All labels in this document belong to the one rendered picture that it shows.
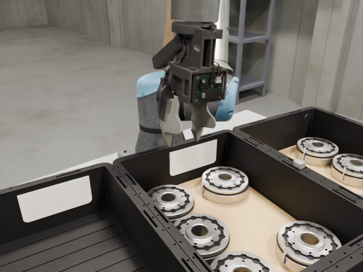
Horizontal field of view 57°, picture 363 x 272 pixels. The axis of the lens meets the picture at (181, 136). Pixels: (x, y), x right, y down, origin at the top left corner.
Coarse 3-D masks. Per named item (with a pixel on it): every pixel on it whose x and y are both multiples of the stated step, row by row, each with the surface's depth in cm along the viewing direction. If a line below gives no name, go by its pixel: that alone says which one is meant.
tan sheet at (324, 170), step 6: (282, 150) 91; (288, 150) 91; (294, 150) 91; (288, 156) 88; (294, 156) 88; (312, 168) 82; (318, 168) 82; (324, 168) 82; (324, 174) 80; (330, 174) 80; (336, 180) 78; (348, 186) 75; (354, 192) 73; (360, 192) 73
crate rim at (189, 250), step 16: (176, 144) 72; (256, 144) 72; (128, 160) 67; (128, 176) 62; (304, 176) 61; (144, 192) 56; (336, 192) 56; (176, 240) 46; (352, 240) 46; (192, 256) 43; (336, 256) 43
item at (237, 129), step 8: (288, 112) 89; (296, 112) 89; (328, 112) 89; (264, 120) 84; (272, 120) 85; (344, 120) 85; (352, 120) 84; (240, 128) 80; (248, 136) 76; (264, 144) 72; (272, 152) 69; (280, 152) 69; (288, 160) 66; (304, 168) 63; (320, 176) 61; (336, 184) 58; (344, 192) 56; (352, 192) 56; (360, 200) 54
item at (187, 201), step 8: (152, 192) 69; (184, 192) 68; (184, 200) 66; (192, 200) 66; (160, 208) 63; (168, 208) 63; (176, 208) 63; (184, 208) 64; (168, 216) 62; (176, 216) 62
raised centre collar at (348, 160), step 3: (348, 159) 79; (351, 159) 79; (354, 159) 79; (357, 159) 79; (360, 159) 79; (345, 162) 79; (348, 162) 78; (360, 162) 79; (348, 165) 77; (351, 165) 77; (354, 165) 77; (357, 165) 77; (357, 168) 76; (360, 168) 76
